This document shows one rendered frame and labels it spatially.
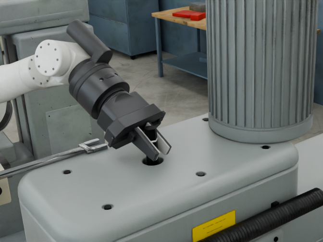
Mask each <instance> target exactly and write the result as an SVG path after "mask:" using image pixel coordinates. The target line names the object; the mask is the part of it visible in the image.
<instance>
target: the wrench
mask: <svg viewBox="0 0 323 242"><path fill-rule="evenodd" d="M99 143H100V142H99V139H98V138H97V139H93V140H90V141H87V142H84V143H82V144H79V145H78V147H76V148H73V149H70V150H67V151H63V152H60V153H57V154H54V155H51V156H48V157H44V158H41V159H38V160H34V161H31V162H28V163H25V164H22V165H19V166H16V167H12V168H9V169H5V170H2V171H0V180H1V179H4V178H7V177H10V176H13V175H16V174H19V173H22V172H25V171H29V170H32V169H35V168H39V167H42V166H45V165H48V164H51V163H54V162H57V161H60V160H63V159H66V158H70V157H73V156H76V155H80V154H82V153H87V154H91V153H95V152H98V151H101V150H104V149H107V148H108V145H107V144H101V145H97V144H99ZM93 145H97V146H94V147H91V148H90V146H93Z"/></svg>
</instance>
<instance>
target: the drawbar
mask: <svg viewBox="0 0 323 242"><path fill-rule="evenodd" d="M144 132H145V135H146V136H147V137H148V138H149V140H151V141H154V140H156V139H157V127H155V126H152V125H151V126H146V127H145V129H144ZM153 144H154V145H155V146H156V148H157V149H158V140H157V141H156V142H153ZM146 157H147V165H148V166H155V165H159V157H158V158H157V160H155V161H152V160H151V159H150V158H149V157H148V156H147V155H146Z"/></svg>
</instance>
